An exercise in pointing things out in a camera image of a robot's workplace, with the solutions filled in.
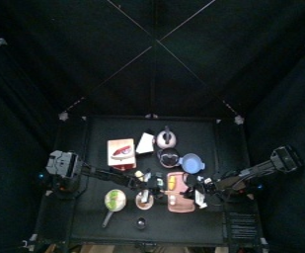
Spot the yellow toy corn cob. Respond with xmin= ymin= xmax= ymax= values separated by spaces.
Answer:
xmin=165 ymin=175 xmax=176 ymax=191

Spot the pink plastic cutting board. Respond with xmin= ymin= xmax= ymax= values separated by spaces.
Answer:
xmin=163 ymin=171 xmax=196 ymax=213

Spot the small brown bowl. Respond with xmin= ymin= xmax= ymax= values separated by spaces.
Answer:
xmin=133 ymin=191 xmax=155 ymax=211

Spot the blue toy pot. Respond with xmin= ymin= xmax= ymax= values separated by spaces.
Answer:
xmin=176 ymin=152 xmax=207 ymax=175

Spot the dark round toy pot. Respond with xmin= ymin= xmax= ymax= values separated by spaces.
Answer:
xmin=155 ymin=147 xmax=180 ymax=169

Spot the frying pan with green vegetable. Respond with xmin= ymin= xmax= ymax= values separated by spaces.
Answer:
xmin=100 ymin=188 xmax=128 ymax=229

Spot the small dark round cup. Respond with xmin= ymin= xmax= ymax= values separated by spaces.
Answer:
xmin=135 ymin=216 xmax=148 ymax=230

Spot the red and white box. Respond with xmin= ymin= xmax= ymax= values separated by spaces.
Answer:
xmin=105 ymin=137 xmax=137 ymax=168

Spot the white flat card box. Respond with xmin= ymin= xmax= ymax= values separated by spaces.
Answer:
xmin=135 ymin=131 xmax=155 ymax=155

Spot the white text table label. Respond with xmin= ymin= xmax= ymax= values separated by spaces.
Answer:
xmin=228 ymin=211 xmax=256 ymax=241

